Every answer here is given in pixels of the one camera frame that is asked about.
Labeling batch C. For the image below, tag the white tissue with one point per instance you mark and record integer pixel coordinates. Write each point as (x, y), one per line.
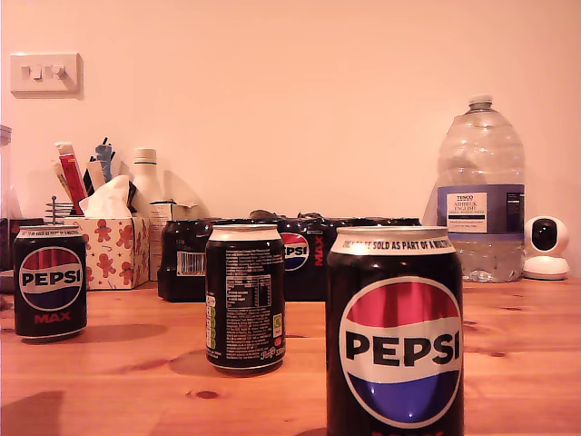
(106, 197)

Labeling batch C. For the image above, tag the black shrink-wrapped Pepsi multipack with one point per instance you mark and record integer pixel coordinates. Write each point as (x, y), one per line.
(306, 281)

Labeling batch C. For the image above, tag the small white round camera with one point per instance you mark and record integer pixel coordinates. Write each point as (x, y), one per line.
(544, 236)

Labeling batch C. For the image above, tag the small white carton box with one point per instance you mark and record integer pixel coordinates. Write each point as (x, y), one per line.
(161, 211)

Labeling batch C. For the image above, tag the white wall light switch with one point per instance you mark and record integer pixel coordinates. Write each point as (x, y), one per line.
(45, 75)

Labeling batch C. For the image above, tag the cream stick packet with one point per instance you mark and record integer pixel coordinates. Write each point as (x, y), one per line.
(59, 177)

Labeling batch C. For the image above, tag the black and white packet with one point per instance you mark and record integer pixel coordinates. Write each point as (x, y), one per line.
(96, 175)

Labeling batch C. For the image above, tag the large clear water bottle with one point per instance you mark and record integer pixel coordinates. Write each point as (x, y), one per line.
(481, 154)

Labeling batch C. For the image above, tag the gingerbread print tissue box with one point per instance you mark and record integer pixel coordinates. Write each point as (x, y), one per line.
(118, 254)

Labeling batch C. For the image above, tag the blue packet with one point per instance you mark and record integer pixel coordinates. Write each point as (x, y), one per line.
(105, 159)

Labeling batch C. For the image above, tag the black Pepsi Max can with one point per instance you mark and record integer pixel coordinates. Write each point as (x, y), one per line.
(399, 345)
(50, 281)
(245, 300)

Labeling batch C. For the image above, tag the white plastic bottle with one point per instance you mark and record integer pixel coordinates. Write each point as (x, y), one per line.
(146, 177)

